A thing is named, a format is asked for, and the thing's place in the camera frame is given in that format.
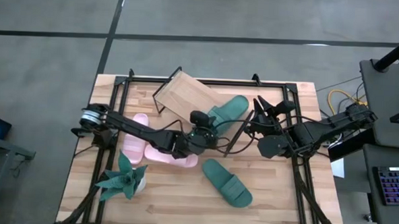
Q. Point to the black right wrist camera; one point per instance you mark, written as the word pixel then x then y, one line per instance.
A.
pixel 285 107

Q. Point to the black flat box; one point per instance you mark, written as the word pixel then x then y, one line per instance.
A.
pixel 349 149

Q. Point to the black metal table frame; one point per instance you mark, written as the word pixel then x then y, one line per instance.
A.
pixel 271 84

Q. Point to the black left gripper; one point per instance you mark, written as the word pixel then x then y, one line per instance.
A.
pixel 203 139

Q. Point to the white paper sheet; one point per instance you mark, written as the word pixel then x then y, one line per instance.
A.
pixel 338 168

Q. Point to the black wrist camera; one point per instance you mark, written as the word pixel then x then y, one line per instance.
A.
pixel 199 118
pixel 285 107

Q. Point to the pink rubber slide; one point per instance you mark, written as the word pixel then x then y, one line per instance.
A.
pixel 184 160
pixel 134 146

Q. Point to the backlit black keyboard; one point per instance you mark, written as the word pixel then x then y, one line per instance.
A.
pixel 395 186

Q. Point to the green rubber slide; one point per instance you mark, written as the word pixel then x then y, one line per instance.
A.
pixel 230 111
pixel 228 184

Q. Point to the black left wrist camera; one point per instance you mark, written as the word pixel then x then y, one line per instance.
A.
pixel 199 118

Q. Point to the green artificial plant white pot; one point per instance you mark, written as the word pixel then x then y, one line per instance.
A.
pixel 124 181

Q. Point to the grey metal stand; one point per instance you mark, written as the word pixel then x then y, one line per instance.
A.
pixel 2 147

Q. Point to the wooden shelf black metal frame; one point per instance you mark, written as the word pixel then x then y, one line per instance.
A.
pixel 186 94

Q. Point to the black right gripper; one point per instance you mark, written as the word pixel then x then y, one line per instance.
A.
pixel 264 123

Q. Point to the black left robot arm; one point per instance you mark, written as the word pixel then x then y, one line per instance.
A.
pixel 141 133

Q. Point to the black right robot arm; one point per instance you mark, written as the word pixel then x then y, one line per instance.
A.
pixel 320 132

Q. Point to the black round pole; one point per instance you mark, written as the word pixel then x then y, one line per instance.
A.
pixel 394 53

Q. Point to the grey desk with keyboard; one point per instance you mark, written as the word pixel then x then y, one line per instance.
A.
pixel 390 218

